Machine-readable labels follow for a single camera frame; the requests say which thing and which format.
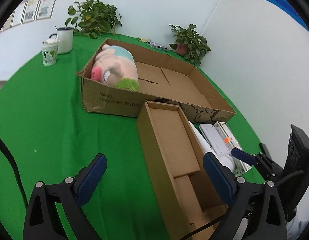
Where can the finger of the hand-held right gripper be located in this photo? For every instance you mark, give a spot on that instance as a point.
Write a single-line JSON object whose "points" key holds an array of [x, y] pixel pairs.
{"points": [[242, 155], [264, 149]]}

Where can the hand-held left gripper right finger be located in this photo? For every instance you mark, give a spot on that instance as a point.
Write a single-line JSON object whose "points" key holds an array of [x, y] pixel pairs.
{"points": [[217, 177]]}

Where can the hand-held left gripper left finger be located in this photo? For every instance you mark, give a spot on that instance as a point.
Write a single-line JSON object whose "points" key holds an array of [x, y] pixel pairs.
{"points": [[93, 177]]}

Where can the white handheld device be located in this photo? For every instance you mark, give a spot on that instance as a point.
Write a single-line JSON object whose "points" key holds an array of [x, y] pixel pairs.
{"points": [[225, 161]]}

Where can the white case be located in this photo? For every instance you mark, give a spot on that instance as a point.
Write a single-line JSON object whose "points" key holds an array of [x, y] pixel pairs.
{"points": [[214, 137]]}

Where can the narrow brown cardboard box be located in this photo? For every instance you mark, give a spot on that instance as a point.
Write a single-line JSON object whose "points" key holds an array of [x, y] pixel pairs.
{"points": [[167, 140]]}

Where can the large cardboard box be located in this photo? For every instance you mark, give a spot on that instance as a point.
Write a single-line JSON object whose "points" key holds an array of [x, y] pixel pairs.
{"points": [[194, 90]]}

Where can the green and white carton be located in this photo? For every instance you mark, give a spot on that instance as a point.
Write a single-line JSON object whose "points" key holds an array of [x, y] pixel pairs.
{"points": [[232, 132]]}

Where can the green tablecloth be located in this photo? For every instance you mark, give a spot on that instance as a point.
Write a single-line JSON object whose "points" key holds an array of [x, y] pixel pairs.
{"points": [[44, 110]]}

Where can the pink pig plush toy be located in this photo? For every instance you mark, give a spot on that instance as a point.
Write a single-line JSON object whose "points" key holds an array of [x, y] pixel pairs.
{"points": [[119, 65]]}

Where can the small leafy potted plant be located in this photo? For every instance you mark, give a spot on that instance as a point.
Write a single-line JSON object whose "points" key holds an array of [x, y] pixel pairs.
{"points": [[190, 42]]}

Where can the green leaf patterned cup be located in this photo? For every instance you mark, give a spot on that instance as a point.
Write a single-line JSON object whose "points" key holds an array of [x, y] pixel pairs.
{"points": [[49, 55]]}

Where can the patterned tissue packet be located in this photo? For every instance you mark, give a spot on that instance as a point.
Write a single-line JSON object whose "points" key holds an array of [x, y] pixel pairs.
{"points": [[158, 46]]}

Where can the white mug with black lid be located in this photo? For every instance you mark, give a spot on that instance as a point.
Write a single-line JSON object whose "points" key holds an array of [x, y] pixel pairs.
{"points": [[64, 41]]}

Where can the yellow snack packet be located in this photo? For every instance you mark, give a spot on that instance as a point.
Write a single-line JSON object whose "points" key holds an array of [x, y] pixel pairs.
{"points": [[144, 39]]}

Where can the large leafy potted plant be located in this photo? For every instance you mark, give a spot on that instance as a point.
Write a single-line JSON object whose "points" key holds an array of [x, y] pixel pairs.
{"points": [[94, 17]]}

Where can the wall of framed certificates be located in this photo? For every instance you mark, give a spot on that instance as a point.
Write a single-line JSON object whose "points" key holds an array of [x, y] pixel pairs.
{"points": [[42, 7]]}

